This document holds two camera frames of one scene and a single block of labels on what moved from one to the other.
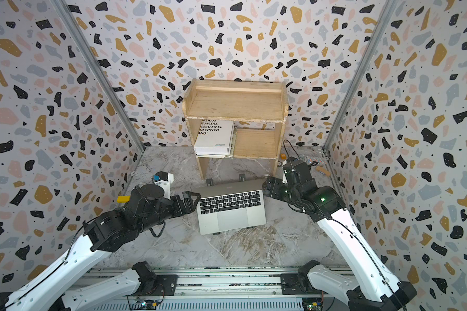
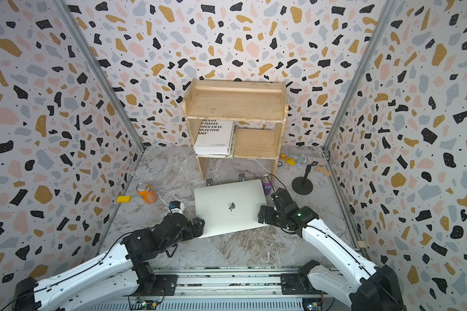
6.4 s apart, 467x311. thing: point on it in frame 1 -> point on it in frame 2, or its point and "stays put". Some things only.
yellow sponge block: (123, 199) stays put
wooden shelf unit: (258, 108) stays put
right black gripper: (278, 183) -> (267, 219)
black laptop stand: (209, 181) stays put
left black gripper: (190, 207) -> (191, 232)
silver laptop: (229, 207) stays put
